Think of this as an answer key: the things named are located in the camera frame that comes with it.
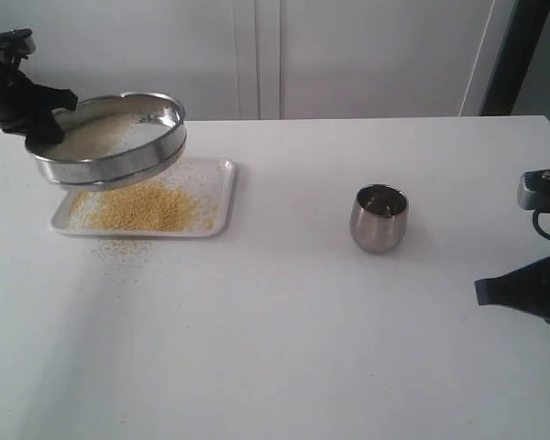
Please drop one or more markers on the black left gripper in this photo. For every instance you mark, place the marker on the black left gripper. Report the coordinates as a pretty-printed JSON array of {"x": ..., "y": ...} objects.
[{"x": 26, "y": 107}]

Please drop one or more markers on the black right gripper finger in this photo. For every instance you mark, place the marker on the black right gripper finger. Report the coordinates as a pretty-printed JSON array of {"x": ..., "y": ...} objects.
[{"x": 526, "y": 290}]

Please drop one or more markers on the round steel mesh sieve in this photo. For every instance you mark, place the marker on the round steel mesh sieve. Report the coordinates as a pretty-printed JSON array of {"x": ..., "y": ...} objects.
[{"x": 155, "y": 142}]

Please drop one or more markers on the stainless steel cup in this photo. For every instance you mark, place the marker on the stainless steel cup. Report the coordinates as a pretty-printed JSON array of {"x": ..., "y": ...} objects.
[{"x": 379, "y": 218}]

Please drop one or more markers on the white coarse grains in sieve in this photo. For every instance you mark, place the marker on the white coarse grains in sieve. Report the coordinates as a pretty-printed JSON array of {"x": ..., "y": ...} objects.
[{"x": 96, "y": 139}]

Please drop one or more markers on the yellow millet grains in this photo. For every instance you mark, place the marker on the yellow millet grains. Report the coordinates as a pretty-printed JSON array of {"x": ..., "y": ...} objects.
[{"x": 137, "y": 211}]

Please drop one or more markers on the white rectangular plastic tray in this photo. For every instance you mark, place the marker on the white rectangular plastic tray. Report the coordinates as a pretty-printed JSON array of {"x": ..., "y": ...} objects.
[{"x": 224, "y": 197}]

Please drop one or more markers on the white cabinet with doors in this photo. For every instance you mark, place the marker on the white cabinet with doors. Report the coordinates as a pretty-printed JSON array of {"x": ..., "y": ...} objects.
[{"x": 271, "y": 59}]

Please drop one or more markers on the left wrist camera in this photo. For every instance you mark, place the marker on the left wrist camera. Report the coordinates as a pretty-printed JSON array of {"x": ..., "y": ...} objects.
[{"x": 16, "y": 45}]

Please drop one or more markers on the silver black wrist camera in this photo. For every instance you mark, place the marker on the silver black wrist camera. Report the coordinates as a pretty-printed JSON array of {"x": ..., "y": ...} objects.
[{"x": 534, "y": 191}]

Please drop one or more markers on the dark vertical post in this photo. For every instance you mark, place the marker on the dark vertical post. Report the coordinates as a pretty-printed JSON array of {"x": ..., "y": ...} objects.
[{"x": 516, "y": 53}]

